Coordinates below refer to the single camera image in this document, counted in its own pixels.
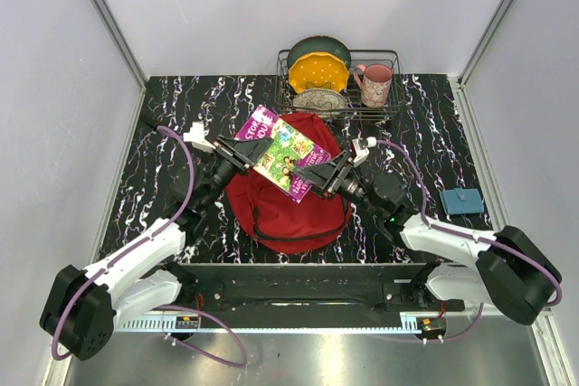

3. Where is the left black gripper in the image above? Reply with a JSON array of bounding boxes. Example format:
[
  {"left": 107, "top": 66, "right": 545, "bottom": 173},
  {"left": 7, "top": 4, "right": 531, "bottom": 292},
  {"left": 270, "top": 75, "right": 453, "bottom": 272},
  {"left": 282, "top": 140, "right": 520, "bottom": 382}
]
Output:
[{"left": 202, "top": 136, "right": 273, "bottom": 211}]

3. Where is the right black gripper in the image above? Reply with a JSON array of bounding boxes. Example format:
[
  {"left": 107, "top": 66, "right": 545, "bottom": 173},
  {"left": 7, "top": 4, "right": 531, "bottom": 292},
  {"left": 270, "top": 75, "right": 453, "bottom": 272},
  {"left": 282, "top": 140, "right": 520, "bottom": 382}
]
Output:
[{"left": 294, "top": 150, "right": 383, "bottom": 219}]

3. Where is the purple treehouse paperback book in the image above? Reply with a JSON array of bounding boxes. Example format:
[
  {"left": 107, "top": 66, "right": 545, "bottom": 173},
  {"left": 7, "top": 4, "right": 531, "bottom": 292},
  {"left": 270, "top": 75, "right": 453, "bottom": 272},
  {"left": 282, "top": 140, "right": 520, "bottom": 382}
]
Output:
[{"left": 234, "top": 105, "right": 331, "bottom": 203}]

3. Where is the red student backpack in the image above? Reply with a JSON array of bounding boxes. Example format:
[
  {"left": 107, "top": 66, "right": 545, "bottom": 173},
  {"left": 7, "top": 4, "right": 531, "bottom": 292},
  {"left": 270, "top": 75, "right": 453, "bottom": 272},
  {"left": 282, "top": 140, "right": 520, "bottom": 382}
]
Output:
[{"left": 139, "top": 110, "right": 355, "bottom": 255}]

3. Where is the black wire dish rack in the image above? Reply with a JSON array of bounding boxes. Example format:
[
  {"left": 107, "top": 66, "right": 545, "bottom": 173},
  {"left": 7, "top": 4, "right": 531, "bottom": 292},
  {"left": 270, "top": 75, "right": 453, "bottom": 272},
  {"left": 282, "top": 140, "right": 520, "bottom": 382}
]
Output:
[{"left": 275, "top": 48, "right": 403, "bottom": 118}]

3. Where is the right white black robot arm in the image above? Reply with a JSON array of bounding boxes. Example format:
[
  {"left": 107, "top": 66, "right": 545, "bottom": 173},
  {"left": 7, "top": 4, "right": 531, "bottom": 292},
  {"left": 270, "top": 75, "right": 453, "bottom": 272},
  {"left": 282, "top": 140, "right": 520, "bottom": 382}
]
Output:
[{"left": 293, "top": 153, "right": 562, "bottom": 325}]

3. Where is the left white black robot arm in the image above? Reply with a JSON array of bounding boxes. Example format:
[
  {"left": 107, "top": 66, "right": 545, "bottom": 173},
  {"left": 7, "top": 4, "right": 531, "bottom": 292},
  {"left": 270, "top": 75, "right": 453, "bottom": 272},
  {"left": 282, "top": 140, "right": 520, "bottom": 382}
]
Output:
[{"left": 40, "top": 126, "right": 272, "bottom": 361}]

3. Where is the grey patterned small plate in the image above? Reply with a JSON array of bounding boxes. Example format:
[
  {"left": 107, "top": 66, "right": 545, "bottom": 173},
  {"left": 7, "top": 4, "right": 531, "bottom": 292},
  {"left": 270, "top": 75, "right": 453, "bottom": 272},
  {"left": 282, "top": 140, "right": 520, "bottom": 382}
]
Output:
[{"left": 292, "top": 89, "right": 348, "bottom": 118}]

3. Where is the yellow dotted plate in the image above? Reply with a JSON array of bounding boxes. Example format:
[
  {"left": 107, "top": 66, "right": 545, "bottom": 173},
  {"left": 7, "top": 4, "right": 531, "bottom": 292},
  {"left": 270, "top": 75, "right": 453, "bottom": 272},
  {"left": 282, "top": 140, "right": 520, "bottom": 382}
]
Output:
[{"left": 289, "top": 52, "right": 349, "bottom": 93}]

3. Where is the pink patterned mug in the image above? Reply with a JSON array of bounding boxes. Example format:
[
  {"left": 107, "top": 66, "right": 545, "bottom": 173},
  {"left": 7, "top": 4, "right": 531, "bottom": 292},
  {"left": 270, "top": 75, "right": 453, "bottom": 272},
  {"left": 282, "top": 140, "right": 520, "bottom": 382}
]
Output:
[{"left": 353, "top": 64, "right": 394, "bottom": 108}]

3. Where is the dark green plate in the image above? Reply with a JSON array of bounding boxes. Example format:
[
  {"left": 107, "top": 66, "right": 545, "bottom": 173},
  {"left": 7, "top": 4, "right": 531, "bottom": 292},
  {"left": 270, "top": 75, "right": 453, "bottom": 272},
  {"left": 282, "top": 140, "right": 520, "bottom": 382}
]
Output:
[{"left": 287, "top": 35, "right": 351, "bottom": 69}]

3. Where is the blue card wallet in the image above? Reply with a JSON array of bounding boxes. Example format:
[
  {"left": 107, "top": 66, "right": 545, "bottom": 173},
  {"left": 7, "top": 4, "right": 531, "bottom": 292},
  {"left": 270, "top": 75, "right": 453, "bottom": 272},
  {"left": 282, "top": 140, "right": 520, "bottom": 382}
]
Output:
[{"left": 440, "top": 187, "right": 485, "bottom": 215}]

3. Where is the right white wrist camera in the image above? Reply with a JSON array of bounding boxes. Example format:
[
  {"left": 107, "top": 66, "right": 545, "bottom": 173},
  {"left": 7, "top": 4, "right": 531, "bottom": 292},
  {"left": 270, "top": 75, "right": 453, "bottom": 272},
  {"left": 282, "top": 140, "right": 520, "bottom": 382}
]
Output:
[{"left": 351, "top": 137, "right": 377, "bottom": 167}]

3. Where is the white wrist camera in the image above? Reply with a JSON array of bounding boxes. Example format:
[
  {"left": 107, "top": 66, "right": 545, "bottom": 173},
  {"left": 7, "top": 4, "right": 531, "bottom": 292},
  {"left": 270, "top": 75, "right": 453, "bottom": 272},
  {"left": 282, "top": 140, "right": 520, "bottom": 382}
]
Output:
[
  {"left": 183, "top": 121, "right": 215, "bottom": 153},
  {"left": 351, "top": 137, "right": 377, "bottom": 167}
]

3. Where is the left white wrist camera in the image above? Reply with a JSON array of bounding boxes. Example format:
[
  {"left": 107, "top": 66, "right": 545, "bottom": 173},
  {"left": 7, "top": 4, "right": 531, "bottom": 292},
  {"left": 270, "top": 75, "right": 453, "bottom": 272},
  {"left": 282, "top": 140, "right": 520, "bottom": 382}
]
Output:
[{"left": 183, "top": 121, "right": 215, "bottom": 153}]

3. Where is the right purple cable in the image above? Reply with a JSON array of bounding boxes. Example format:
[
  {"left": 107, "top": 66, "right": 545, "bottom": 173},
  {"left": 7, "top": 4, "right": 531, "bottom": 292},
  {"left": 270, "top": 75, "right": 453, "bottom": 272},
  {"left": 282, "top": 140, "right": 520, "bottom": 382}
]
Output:
[{"left": 375, "top": 137, "right": 564, "bottom": 344}]

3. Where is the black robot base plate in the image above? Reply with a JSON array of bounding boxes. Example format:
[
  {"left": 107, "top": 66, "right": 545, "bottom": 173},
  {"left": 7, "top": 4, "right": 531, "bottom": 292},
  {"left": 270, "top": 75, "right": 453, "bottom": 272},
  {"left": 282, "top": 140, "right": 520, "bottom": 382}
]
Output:
[{"left": 154, "top": 262, "right": 464, "bottom": 312}]

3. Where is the aluminium frame rail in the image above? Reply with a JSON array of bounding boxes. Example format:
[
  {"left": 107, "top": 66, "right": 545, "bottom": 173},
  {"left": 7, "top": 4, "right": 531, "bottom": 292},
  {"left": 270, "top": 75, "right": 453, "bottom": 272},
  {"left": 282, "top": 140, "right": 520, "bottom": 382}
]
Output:
[{"left": 62, "top": 0, "right": 150, "bottom": 89}]

